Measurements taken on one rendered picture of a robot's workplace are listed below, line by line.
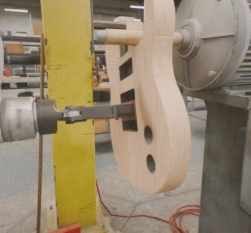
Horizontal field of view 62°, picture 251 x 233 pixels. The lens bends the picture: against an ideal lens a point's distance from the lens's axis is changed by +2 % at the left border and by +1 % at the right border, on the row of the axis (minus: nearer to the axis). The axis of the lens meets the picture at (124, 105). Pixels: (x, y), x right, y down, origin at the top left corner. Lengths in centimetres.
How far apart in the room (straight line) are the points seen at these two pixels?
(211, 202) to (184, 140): 49
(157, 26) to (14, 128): 32
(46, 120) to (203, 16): 40
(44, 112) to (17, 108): 5
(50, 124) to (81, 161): 106
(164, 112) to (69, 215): 141
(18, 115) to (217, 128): 56
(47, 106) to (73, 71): 90
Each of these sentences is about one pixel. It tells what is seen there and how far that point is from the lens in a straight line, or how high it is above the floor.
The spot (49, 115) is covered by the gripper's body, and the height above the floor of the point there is 109.
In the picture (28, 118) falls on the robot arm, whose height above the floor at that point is 109.
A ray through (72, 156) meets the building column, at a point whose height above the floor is 59.
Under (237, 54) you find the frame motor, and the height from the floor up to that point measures 121.
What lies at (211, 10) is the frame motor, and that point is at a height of 130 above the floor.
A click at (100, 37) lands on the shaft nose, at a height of 125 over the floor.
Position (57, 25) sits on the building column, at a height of 140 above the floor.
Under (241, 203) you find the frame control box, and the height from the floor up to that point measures 94.
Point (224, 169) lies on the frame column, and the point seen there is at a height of 87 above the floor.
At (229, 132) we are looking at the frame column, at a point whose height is 99.
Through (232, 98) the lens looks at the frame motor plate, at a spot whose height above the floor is 111.
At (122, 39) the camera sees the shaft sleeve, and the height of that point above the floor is 124.
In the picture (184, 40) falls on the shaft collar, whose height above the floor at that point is 125.
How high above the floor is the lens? 120
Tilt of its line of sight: 12 degrees down
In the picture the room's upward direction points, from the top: straight up
